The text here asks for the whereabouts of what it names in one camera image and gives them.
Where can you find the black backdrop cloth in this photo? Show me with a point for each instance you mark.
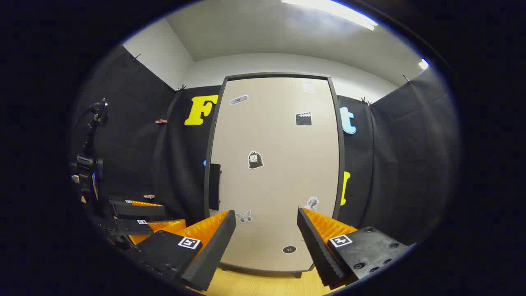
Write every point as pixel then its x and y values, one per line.
pixel 394 164

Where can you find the small ceiling light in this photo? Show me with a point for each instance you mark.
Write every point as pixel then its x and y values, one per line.
pixel 423 64

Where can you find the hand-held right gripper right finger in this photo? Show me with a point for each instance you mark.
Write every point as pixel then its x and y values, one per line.
pixel 316 250

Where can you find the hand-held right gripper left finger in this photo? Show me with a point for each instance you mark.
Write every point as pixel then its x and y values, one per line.
pixel 213 250

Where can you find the grey cabinet door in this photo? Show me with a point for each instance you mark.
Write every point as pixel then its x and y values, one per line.
pixel 275 185

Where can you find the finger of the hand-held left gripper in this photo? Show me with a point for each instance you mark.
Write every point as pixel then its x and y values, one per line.
pixel 137 209
pixel 139 227

